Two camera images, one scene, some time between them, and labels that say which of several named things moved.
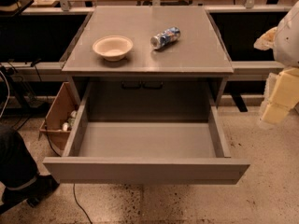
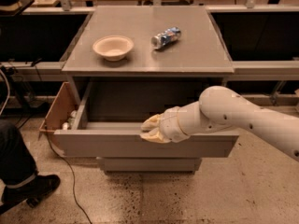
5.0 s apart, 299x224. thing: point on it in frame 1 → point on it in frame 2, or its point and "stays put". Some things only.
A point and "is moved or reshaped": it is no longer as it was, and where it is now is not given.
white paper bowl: [114, 48] stays put
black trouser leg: [17, 165] stays put
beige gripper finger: [265, 42] → [168, 121]
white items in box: [70, 121] stays put
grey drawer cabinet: [148, 63] stays put
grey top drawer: [145, 152] is moved or reshaped
